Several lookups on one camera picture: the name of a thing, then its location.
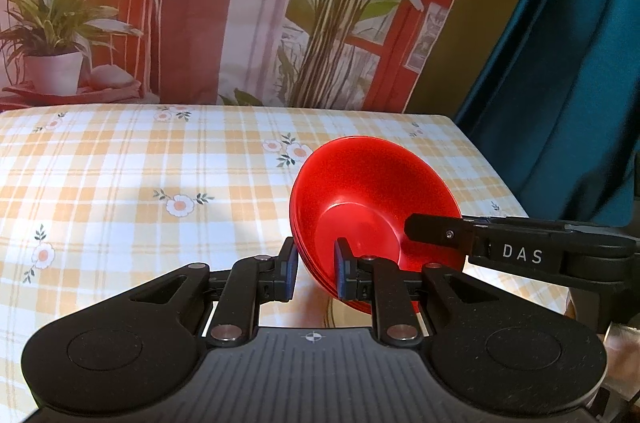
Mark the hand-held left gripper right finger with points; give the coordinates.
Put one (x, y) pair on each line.
(343, 270)

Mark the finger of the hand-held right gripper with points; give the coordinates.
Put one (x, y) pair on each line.
(440, 233)
(530, 221)

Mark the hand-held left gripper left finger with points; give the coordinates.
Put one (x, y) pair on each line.
(289, 264)

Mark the teal curtain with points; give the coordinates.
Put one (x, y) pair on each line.
(575, 78)

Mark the checked floral tablecloth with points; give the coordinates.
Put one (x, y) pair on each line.
(125, 178)

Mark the olive green curtain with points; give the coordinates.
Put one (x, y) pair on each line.
(475, 28)

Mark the printed plant backdrop cloth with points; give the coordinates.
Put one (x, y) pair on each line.
(225, 3)

